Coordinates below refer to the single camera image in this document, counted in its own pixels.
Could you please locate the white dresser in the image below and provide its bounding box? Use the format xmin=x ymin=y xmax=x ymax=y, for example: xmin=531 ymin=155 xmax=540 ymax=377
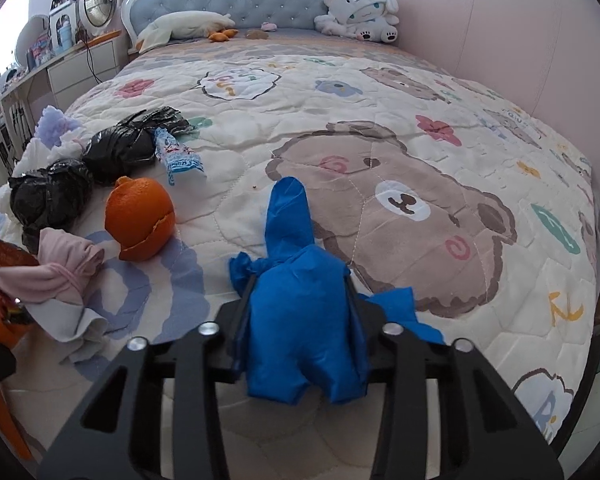
xmin=45 ymin=35 xmax=127 ymax=107

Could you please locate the blue tufted headboard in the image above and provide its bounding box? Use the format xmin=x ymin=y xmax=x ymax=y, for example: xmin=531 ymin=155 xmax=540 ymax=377
xmin=121 ymin=0 xmax=350 ymax=54

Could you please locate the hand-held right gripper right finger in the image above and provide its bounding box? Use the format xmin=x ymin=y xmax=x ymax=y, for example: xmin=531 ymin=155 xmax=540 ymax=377
xmin=346 ymin=280 xmax=566 ymax=480

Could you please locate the orange fruit peel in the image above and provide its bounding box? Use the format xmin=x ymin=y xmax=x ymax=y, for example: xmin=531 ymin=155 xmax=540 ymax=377
xmin=104 ymin=176 xmax=177 ymax=262

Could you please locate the blue rubber glove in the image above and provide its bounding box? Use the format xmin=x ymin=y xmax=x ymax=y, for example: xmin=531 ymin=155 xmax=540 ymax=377
xmin=229 ymin=176 xmax=443 ymax=406

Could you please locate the white plush dog toy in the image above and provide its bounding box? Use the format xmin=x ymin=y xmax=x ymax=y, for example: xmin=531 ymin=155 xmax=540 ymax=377
xmin=313 ymin=0 xmax=401 ymax=44

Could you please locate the white plush pillow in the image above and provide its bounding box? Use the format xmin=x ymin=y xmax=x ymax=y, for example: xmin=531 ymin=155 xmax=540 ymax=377
xmin=136 ymin=10 xmax=236 ymax=53

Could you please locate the orange plastic bag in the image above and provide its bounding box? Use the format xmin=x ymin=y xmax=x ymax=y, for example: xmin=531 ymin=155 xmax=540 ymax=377
xmin=0 ymin=229 xmax=42 ymax=463

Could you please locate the blue snack wrapper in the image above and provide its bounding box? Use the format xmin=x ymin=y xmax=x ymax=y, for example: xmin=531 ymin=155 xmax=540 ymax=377
xmin=152 ymin=127 xmax=207 ymax=187

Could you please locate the black plastic bag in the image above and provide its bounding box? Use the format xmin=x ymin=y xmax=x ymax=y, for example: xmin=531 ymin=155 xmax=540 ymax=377
xmin=81 ymin=107 xmax=195 ymax=187
xmin=9 ymin=159 xmax=94 ymax=253

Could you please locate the black power cable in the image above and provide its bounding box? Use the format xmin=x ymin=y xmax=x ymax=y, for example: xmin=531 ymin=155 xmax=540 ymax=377
xmin=81 ymin=35 xmax=104 ymax=86

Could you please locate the grey white crumpled cloth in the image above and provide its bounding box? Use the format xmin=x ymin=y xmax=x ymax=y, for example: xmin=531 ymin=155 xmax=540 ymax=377
xmin=26 ymin=299 xmax=112 ymax=363

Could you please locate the round electric heater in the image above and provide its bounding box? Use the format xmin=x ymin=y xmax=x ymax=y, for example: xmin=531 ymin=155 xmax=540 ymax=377
xmin=76 ymin=0 xmax=119 ymax=37

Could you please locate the round white mirror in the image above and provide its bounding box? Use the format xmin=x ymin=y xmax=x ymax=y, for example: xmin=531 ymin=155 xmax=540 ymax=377
xmin=14 ymin=14 xmax=52 ymax=67

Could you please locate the bear printed blanket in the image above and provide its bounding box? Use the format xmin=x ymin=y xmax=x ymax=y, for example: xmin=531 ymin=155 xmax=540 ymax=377
xmin=0 ymin=30 xmax=600 ymax=480

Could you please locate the pink crumpled cloth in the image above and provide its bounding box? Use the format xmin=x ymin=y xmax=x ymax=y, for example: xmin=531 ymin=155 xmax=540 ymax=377
xmin=0 ymin=227 xmax=106 ymax=307

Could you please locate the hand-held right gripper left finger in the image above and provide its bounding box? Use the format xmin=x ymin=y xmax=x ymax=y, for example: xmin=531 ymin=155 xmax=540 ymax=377
xmin=37 ymin=294 xmax=255 ymax=480

